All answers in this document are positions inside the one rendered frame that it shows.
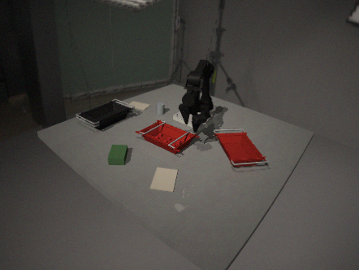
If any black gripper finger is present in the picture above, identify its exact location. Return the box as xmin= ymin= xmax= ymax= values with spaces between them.
xmin=180 ymin=111 xmax=190 ymax=124
xmin=192 ymin=121 xmax=202 ymax=133

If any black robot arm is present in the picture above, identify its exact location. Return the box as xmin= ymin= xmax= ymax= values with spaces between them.
xmin=182 ymin=60 xmax=214 ymax=119

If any green block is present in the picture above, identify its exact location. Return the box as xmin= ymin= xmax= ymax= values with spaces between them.
xmin=107 ymin=145 xmax=128 ymax=165

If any grey cylinder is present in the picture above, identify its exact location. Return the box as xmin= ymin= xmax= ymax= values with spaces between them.
xmin=156 ymin=102 xmax=165 ymax=115

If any beige flat square tile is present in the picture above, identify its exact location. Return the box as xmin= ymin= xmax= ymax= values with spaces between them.
xmin=150 ymin=168 xmax=178 ymax=192
xmin=130 ymin=102 xmax=150 ymax=110

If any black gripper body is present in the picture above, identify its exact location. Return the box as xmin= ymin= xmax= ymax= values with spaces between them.
xmin=179 ymin=100 xmax=207 ymax=124

